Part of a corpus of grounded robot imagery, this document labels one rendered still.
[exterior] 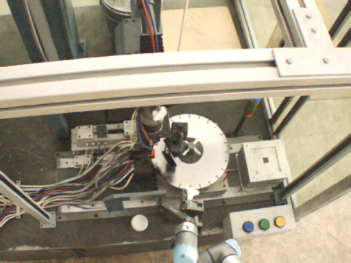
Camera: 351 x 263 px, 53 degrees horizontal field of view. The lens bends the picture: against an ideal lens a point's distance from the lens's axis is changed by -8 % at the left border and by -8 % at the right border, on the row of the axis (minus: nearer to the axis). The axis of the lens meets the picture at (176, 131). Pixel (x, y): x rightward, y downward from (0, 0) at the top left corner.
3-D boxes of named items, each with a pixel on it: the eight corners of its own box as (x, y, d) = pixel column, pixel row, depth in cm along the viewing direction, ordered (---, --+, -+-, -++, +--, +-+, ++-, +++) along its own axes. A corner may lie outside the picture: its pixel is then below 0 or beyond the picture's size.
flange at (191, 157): (185, 168, 153) (186, 166, 151) (171, 145, 156) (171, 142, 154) (208, 155, 156) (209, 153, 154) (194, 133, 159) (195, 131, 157)
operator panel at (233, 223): (280, 211, 169) (291, 203, 156) (284, 233, 165) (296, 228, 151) (221, 219, 166) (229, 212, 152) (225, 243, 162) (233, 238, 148)
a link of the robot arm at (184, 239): (175, 272, 118) (170, 255, 114) (177, 246, 127) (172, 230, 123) (199, 270, 117) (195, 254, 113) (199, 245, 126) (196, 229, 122)
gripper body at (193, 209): (199, 214, 141) (199, 237, 130) (177, 210, 140) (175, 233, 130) (203, 199, 136) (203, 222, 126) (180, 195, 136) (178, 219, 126)
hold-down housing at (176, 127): (182, 141, 144) (189, 118, 125) (182, 153, 142) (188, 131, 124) (168, 140, 144) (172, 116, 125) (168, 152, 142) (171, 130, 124)
